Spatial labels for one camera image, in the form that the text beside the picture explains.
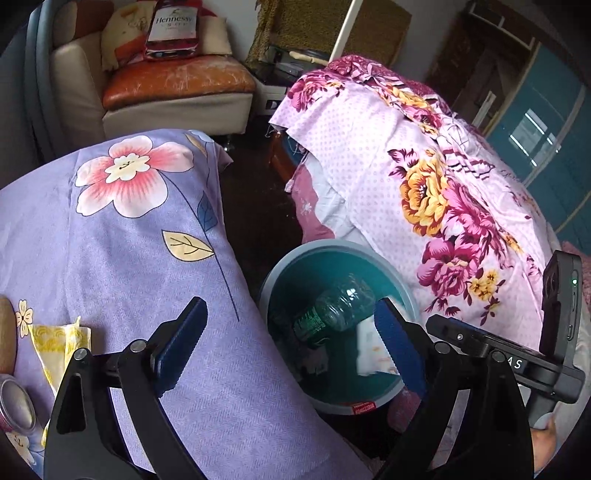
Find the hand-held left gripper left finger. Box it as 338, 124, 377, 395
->
44, 296, 208, 480

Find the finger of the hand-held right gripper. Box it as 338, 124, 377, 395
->
425, 314, 492, 358

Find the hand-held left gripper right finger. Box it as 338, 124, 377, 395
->
374, 298, 536, 480

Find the white teal medicine box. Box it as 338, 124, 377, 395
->
358, 295, 408, 377

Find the clear bottle with green label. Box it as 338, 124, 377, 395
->
293, 274, 377, 344

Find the teal plastic bin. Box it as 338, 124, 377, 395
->
257, 240, 422, 416

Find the red drink can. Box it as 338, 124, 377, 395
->
0, 374, 37, 435

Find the person's right hand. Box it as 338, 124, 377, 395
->
531, 415, 561, 476

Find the purple floral cloth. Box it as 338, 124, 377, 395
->
0, 128, 370, 480

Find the yellow white patterned wrapper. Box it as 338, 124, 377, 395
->
28, 316, 93, 398

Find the round bread bun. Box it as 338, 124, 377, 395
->
0, 295, 20, 376

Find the pink floral bedsheet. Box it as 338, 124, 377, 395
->
269, 54, 568, 435

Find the teal wardrobe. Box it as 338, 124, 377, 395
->
485, 41, 591, 245

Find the orange seat cushion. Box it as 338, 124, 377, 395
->
102, 58, 257, 112

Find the brown wooden door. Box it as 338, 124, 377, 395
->
425, 0, 541, 134

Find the white low cabinet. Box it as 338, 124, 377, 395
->
252, 44, 328, 116

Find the cream armchair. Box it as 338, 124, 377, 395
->
28, 0, 257, 139

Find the blue grey curtain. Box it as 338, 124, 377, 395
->
0, 0, 58, 162

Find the floral yellow pillow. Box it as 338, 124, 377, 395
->
100, 16, 153, 72

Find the beige pillow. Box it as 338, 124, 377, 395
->
194, 14, 232, 58

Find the red bottle print bag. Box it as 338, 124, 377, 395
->
144, 0, 199, 61

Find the white board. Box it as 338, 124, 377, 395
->
329, 0, 363, 63

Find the brown patterned cloth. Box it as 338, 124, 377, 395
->
247, 0, 411, 68

